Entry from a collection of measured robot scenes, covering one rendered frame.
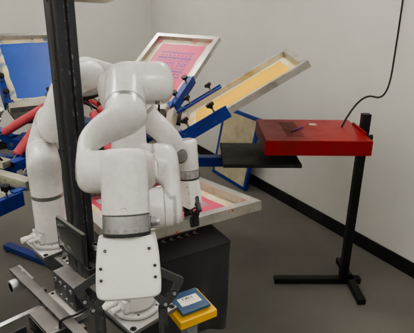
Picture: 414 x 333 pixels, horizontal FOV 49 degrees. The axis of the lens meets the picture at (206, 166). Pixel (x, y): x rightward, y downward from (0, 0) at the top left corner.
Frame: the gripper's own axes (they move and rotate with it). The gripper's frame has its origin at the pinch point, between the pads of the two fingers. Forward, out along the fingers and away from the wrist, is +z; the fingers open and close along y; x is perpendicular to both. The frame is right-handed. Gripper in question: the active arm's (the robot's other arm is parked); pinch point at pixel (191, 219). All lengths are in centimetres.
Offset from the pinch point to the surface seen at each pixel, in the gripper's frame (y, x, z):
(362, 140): -40, 134, -3
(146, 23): -460, 194, -103
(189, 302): 18.4, -12.6, 19.3
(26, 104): -194, -18, -31
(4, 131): -153, -38, -20
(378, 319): -32, 142, 109
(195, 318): 23.3, -13.2, 22.1
